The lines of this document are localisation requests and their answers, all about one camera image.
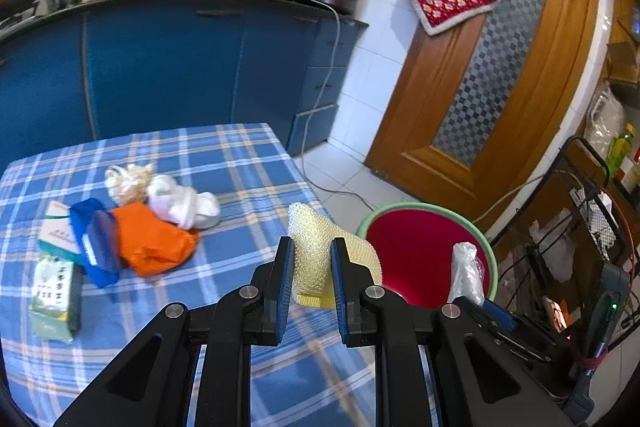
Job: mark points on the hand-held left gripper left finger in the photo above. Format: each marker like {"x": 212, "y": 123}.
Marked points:
{"x": 282, "y": 292}

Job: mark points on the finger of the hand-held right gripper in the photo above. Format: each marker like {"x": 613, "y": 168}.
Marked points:
{"x": 480, "y": 319}
{"x": 500, "y": 314}

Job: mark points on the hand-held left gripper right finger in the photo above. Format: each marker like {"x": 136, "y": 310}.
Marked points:
{"x": 340, "y": 292}

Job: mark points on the clear plastic bag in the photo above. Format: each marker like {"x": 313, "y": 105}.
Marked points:
{"x": 552, "y": 252}
{"x": 467, "y": 272}

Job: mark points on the cream mesh sponge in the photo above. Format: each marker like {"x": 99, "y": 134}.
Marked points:
{"x": 312, "y": 247}

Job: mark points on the red basin with green rim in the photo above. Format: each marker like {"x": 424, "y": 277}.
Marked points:
{"x": 415, "y": 257}

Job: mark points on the white plastic bag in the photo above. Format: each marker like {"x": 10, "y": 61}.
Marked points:
{"x": 180, "y": 204}

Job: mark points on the orange plastic bag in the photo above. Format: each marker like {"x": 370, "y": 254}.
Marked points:
{"x": 150, "y": 242}

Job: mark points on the small cream paper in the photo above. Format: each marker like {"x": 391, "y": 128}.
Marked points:
{"x": 127, "y": 182}

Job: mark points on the blue plastic wrapper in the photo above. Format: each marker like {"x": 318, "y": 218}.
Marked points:
{"x": 97, "y": 247}

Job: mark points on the green tea packet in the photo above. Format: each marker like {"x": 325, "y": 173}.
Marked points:
{"x": 55, "y": 302}

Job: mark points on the white and green box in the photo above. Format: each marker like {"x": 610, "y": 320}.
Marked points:
{"x": 57, "y": 232}

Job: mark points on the phone with lit screen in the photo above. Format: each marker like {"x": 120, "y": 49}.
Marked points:
{"x": 552, "y": 314}

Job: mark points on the clear plastic bag on rack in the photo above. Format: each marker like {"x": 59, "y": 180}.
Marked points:
{"x": 552, "y": 252}

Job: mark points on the blue checked tablecloth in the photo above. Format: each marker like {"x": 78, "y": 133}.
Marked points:
{"x": 200, "y": 157}

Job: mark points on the yellow bottle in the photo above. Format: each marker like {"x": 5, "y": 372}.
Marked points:
{"x": 622, "y": 149}

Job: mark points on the white plastic sack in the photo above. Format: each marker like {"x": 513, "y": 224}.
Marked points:
{"x": 605, "y": 122}

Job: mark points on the wooden door with glass panel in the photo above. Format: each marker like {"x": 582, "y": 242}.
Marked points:
{"x": 415, "y": 107}

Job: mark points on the blue base cabinets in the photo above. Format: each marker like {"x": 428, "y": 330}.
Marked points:
{"x": 175, "y": 72}

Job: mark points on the cardboard box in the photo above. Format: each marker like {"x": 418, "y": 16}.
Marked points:
{"x": 622, "y": 62}

